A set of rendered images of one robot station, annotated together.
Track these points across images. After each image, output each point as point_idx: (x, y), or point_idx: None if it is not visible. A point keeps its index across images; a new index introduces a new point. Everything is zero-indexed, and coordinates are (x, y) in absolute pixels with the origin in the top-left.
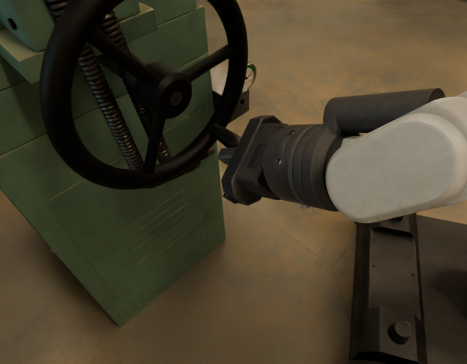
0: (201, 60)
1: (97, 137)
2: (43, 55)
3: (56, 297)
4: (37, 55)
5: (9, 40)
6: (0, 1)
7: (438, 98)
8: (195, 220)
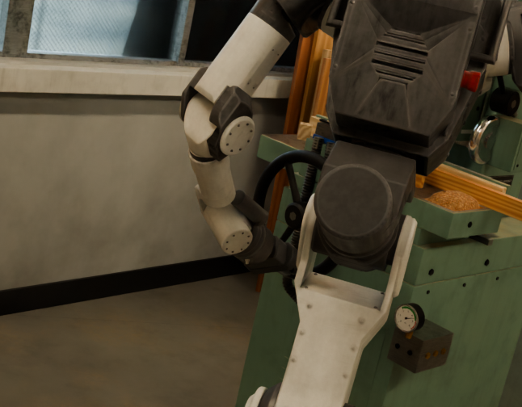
0: (405, 286)
1: (319, 263)
2: (299, 177)
3: None
4: (297, 175)
5: None
6: None
7: (241, 195)
8: None
